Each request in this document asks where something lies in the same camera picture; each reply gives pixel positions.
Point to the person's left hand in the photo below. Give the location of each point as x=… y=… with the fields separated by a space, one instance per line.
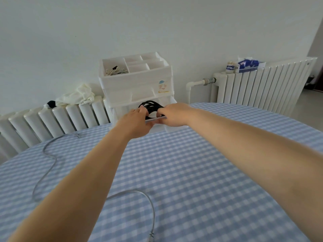
x=132 y=124

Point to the person's right hand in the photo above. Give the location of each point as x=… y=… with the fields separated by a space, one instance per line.
x=179 y=114

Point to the person's left fingers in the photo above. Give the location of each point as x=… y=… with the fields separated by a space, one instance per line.
x=141 y=112

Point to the person's right fingers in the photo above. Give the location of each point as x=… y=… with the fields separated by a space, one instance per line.
x=165 y=111

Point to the white plastic drawer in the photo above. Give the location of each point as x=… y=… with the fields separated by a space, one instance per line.
x=121 y=112

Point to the person's left forearm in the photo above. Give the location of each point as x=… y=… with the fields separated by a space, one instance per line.
x=83 y=189

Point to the person's right forearm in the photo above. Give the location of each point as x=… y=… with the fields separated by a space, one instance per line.
x=252 y=151

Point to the white plastic drawer organizer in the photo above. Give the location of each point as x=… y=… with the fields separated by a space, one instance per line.
x=136 y=80

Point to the white radiator pipe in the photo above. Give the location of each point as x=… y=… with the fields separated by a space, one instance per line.
x=195 y=83

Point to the white crumpled cloth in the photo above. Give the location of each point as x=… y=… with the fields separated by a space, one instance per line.
x=77 y=95

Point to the blue checkered tablecloth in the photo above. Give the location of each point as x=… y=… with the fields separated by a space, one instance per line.
x=176 y=178

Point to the small white blue jar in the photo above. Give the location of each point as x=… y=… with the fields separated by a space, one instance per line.
x=230 y=67

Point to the black rolled sock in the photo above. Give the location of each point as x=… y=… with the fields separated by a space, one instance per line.
x=51 y=104

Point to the blue white tissue pack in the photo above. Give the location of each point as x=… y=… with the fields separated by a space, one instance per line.
x=248 y=64

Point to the white flat-rib radiator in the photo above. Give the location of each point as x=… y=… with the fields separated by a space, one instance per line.
x=265 y=85

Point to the white round-rib radiator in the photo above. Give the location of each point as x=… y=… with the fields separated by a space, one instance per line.
x=37 y=124

